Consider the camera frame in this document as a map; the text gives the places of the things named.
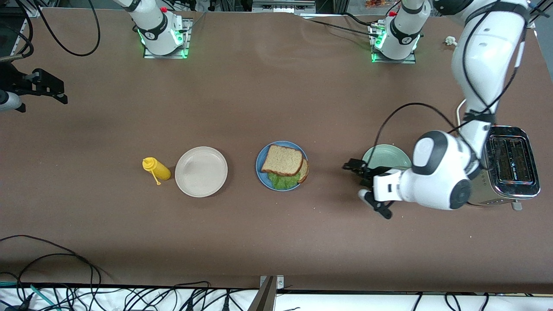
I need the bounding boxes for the brown bread slice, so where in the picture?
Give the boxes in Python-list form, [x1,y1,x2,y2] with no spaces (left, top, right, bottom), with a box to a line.
[296,158,310,184]
[261,145,304,177]

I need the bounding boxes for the green lettuce leaf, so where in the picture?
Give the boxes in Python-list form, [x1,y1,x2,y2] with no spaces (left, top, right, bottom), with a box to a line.
[268,171,302,191]

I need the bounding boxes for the yellow squeeze bottle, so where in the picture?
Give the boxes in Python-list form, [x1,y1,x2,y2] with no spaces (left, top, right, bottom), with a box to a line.
[142,157,172,186]

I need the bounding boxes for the light green round plate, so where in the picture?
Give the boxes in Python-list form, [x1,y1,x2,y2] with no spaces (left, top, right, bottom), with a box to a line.
[362,144,413,171]

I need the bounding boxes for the blue round plate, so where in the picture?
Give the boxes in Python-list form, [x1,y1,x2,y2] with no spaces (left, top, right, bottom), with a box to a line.
[256,141,309,191]

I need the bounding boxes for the beige round plate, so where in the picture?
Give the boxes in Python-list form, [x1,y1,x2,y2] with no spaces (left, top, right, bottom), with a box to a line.
[175,146,229,198]

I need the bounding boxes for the beige chrome toaster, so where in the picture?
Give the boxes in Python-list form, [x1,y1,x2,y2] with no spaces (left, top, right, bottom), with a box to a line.
[469,125,541,211]

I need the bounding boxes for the silver metal box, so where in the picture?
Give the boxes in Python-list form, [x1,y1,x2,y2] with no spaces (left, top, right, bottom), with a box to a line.
[252,0,316,13]

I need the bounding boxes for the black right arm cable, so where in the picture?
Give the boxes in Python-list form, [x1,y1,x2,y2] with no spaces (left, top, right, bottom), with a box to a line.
[34,0,101,57]
[0,0,35,61]

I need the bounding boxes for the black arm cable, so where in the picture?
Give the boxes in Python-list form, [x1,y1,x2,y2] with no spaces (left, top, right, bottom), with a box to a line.
[34,0,101,57]
[374,0,525,169]
[0,0,35,61]

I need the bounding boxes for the aluminium frame profile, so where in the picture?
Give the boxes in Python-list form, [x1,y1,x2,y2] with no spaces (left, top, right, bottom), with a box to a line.
[12,0,44,19]
[525,0,553,30]

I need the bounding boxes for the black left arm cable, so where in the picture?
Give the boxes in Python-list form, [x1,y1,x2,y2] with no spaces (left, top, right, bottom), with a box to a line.
[374,0,525,169]

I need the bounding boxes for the white toaster power cord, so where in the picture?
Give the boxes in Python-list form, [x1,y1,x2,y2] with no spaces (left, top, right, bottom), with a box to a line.
[445,36,468,127]

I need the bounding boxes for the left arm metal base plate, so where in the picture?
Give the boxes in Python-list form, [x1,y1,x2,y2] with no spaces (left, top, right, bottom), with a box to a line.
[369,24,417,64]

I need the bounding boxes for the small metal bracket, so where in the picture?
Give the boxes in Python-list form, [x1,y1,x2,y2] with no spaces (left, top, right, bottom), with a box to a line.
[259,275,285,291]

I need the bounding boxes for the black base power cable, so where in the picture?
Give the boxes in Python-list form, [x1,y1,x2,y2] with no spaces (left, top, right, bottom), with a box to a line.
[302,17,381,38]

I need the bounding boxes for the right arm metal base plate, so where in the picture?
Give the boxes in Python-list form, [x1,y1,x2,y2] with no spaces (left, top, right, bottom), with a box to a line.
[143,18,191,59]

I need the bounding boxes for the black floor cable loop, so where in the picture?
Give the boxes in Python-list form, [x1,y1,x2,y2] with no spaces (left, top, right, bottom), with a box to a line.
[16,253,96,301]
[0,235,114,281]

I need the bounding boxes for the aluminium camera post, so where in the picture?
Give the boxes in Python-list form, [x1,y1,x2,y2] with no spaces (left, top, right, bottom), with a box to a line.
[247,276,277,311]

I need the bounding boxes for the teal cable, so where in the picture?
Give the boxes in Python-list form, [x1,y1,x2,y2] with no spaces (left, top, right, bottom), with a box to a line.
[0,281,59,311]

